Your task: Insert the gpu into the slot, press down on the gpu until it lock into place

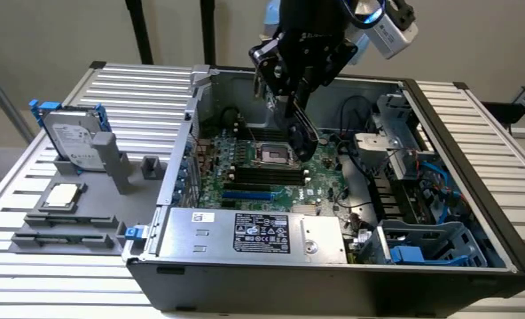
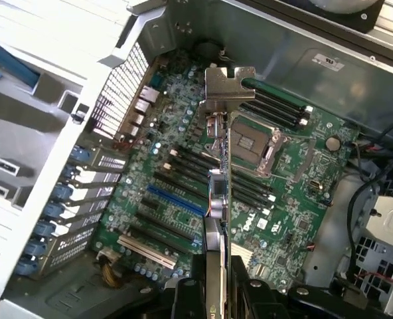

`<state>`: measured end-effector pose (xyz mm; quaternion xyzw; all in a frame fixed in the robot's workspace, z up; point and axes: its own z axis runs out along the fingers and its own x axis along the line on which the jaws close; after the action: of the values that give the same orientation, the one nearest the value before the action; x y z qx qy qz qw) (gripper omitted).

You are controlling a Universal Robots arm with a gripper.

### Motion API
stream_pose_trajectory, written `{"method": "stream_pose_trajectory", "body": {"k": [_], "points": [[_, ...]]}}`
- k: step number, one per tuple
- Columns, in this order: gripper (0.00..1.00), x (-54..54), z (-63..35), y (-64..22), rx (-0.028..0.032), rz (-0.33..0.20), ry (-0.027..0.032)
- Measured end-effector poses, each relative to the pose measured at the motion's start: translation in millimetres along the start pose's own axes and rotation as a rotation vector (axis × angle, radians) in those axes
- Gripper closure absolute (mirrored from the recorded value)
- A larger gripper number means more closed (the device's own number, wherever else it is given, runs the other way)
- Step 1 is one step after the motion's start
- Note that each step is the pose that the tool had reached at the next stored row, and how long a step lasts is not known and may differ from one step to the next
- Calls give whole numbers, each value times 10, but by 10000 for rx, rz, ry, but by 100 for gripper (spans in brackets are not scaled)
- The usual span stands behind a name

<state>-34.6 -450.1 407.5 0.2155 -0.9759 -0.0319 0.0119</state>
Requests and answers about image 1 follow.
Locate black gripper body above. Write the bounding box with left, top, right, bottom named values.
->
left=275, top=0, right=352, bottom=54

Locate black RAM slot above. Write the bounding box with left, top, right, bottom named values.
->
left=234, top=169, right=310, bottom=178
left=235, top=165, right=310, bottom=173
left=233, top=177, right=310, bottom=187
left=234, top=173, right=310, bottom=183

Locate black expansion slot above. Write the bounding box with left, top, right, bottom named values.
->
left=222, top=184, right=274, bottom=194

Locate blue expansion slot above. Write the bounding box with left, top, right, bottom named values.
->
left=221, top=191, right=275, bottom=203

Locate black stand pole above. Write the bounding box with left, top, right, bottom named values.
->
left=123, top=0, right=155, bottom=65
left=199, top=0, right=218, bottom=66

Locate metal drive cage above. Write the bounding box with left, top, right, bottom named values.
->
left=353, top=93, right=437, bottom=181

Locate CPU socket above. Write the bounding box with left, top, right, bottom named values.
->
left=253, top=141, right=297, bottom=165

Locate green motherboard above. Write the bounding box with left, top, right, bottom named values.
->
left=195, top=126, right=366, bottom=240

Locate silver chipset heatsink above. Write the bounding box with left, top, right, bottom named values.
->
left=294, top=203, right=321, bottom=217

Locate hard disk with blue caddy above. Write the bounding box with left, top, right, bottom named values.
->
left=28, top=99, right=112, bottom=173

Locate silver power supply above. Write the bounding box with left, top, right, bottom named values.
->
left=155, top=207, right=350, bottom=265

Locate grey parts rack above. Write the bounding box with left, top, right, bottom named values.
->
left=11, top=131, right=171, bottom=257

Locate blue case latch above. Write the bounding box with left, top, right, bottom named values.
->
left=123, top=225, right=150, bottom=240

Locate grey-blue disk bay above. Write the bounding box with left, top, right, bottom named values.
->
left=358, top=218, right=489, bottom=267

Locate silver CPU chip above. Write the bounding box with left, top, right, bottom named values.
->
left=43, top=183, right=80, bottom=207

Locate blue disk bay clip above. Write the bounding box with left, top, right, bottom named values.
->
left=389, top=245, right=426, bottom=265

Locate green RAM stick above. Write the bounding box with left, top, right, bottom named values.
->
left=28, top=216, right=112, bottom=225
left=16, top=234, right=102, bottom=243

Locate black PC case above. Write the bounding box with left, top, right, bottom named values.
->
left=125, top=64, right=525, bottom=313

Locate black looped wire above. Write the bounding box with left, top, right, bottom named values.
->
left=338, top=95, right=374, bottom=135

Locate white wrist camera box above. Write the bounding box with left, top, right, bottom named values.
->
left=362, top=14, right=420, bottom=60

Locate blue data wire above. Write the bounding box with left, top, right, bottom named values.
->
left=414, top=158, right=461, bottom=228

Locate grey metal post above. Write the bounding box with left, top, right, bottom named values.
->
left=0, top=55, right=35, bottom=146

